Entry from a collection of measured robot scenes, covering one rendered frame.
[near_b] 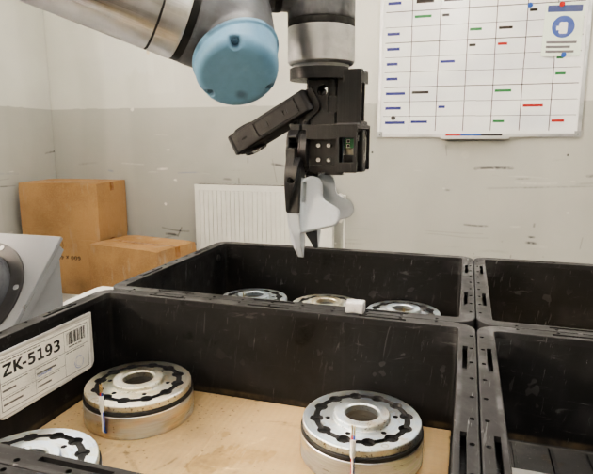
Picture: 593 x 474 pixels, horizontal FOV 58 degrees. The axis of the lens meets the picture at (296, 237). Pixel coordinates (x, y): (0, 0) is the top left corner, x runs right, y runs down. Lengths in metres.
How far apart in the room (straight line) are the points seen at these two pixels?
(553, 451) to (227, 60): 0.44
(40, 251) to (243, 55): 0.50
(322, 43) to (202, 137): 3.39
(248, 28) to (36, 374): 0.36
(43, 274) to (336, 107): 0.48
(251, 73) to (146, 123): 3.70
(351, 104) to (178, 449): 0.39
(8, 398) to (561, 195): 3.39
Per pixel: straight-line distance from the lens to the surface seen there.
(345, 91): 0.61
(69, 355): 0.59
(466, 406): 0.37
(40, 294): 0.84
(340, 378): 0.54
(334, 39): 0.60
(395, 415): 0.49
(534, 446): 0.55
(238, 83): 0.49
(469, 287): 0.64
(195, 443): 0.52
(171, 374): 0.57
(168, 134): 4.08
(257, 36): 0.48
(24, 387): 0.55
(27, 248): 0.88
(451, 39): 3.61
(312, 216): 0.60
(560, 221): 3.67
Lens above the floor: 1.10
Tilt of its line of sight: 10 degrees down
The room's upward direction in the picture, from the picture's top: straight up
